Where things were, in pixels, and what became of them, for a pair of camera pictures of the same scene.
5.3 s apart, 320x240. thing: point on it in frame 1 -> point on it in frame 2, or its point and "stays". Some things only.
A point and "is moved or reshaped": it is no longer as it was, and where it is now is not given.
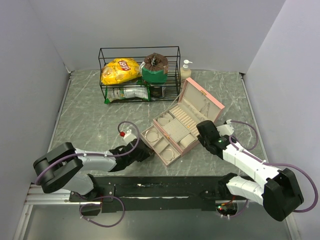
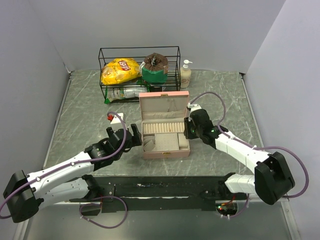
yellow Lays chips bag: (119, 70) stays
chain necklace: (205, 108) -> (170, 103)
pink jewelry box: (196, 105) is moved or reshaped
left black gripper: (147, 151) -> (136, 140)
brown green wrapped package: (154, 69) stays
